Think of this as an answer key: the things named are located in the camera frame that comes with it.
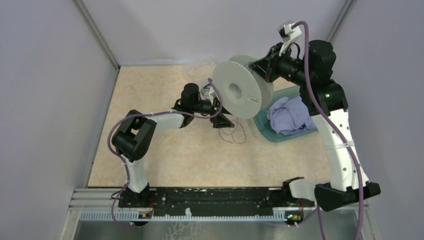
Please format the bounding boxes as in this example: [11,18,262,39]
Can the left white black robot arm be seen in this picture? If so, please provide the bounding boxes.
[107,83,235,207]

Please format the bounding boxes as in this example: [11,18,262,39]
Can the thin blue cable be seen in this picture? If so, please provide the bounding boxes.
[217,117,248,145]

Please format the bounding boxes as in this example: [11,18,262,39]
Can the aluminium frame rail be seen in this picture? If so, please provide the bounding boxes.
[67,187,369,210]

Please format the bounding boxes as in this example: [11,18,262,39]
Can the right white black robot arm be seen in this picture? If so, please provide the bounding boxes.
[248,40,381,212]

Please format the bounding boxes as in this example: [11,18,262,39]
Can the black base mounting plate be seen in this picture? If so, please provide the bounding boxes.
[117,186,315,217]

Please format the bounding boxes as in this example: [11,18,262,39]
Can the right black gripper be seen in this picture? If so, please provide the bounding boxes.
[249,42,312,87]

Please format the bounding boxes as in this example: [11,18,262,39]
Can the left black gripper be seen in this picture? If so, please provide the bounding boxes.
[191,93,235,128]

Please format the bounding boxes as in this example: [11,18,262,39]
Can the white perforated cable spool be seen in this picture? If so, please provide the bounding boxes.
[211,54,274,119]

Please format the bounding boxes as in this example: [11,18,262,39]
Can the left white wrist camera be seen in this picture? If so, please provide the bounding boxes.
[207,88,221,106]

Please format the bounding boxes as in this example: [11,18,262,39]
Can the clear plastic container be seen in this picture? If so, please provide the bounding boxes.
[187,57,220,108]

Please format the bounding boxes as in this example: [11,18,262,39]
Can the coiled blue cable in container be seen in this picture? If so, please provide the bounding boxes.
[200,83,213,99]

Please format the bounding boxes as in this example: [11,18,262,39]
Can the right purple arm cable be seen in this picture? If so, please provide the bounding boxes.
[291,21,365,240]

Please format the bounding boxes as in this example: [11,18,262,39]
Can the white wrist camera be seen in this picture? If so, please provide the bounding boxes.
[207,88,221,106]
[278,20,302,57]

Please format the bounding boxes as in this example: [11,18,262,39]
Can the teal plastic basin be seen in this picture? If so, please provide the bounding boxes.
[253,86,318,143]

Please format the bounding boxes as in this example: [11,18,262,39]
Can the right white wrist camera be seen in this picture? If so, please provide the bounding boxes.
[278,20,302,57]

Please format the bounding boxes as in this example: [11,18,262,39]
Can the white slotted cable duct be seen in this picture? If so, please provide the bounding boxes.
[79,208,300,222]

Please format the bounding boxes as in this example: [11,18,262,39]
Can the lavender cloth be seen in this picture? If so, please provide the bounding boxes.
[266,96,317,136]

